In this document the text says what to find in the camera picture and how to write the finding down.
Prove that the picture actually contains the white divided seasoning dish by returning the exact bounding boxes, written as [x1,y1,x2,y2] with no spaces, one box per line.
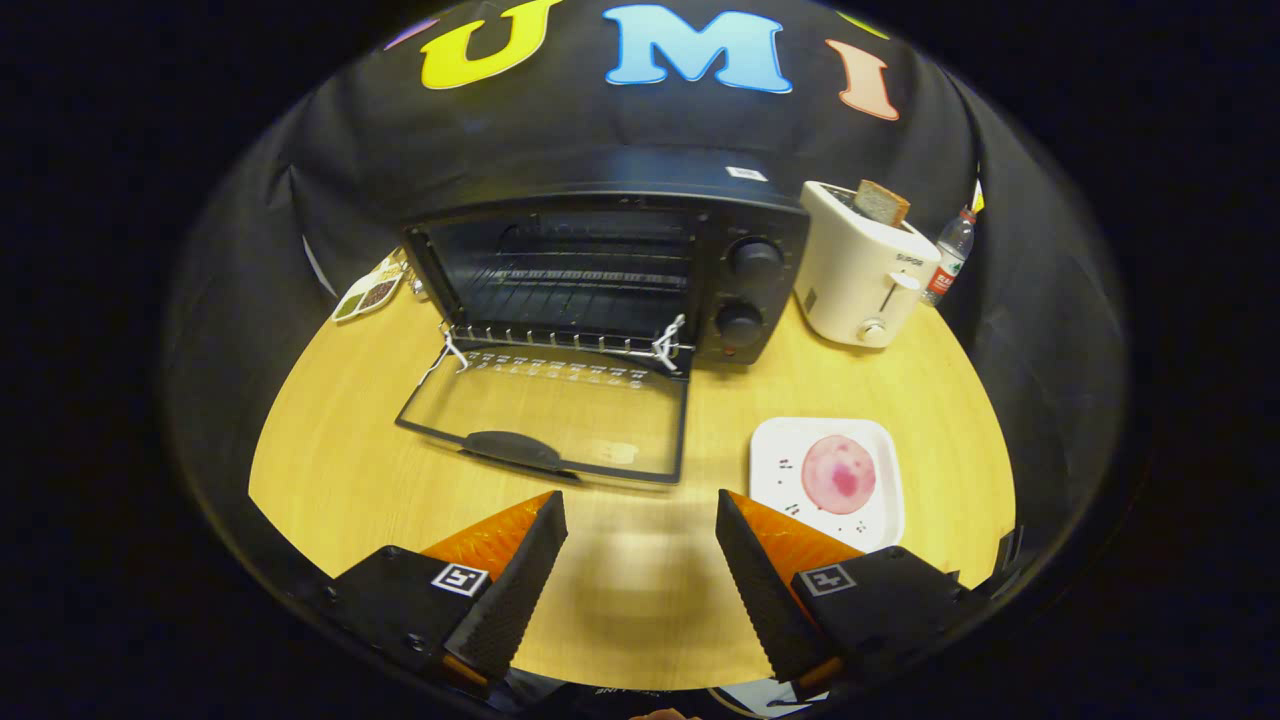
[332,255,409,323]

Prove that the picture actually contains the white string tie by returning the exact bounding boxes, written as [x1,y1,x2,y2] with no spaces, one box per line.
[650,313,689,373]
[415,322,471,401]

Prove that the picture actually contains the pink round food slice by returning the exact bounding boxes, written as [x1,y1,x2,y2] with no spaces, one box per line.
[801,434,878,515]

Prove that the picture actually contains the brown bread slice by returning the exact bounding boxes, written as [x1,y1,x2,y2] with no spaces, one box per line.
[853,179,912,228]

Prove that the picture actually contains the red label water bottle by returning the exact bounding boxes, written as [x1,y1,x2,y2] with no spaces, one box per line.
[920,205,977,308]

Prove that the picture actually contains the black toaster oven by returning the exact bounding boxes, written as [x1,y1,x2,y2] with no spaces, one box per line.
[395,150,811,488]

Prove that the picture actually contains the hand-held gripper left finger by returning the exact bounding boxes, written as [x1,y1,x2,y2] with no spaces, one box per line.
[300,490,569,696]

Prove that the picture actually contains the metal wire oven rack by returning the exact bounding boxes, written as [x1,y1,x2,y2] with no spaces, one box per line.
[440,258,696,353]

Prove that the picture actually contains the white pop-up toaster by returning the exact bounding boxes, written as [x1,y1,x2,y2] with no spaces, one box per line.
[795,180,941,349]

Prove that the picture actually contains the white square plate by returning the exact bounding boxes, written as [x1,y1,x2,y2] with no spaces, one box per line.
[749,416,906,553]

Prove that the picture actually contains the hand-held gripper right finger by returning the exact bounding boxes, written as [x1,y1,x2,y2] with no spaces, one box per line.
[715,488,1001,701]

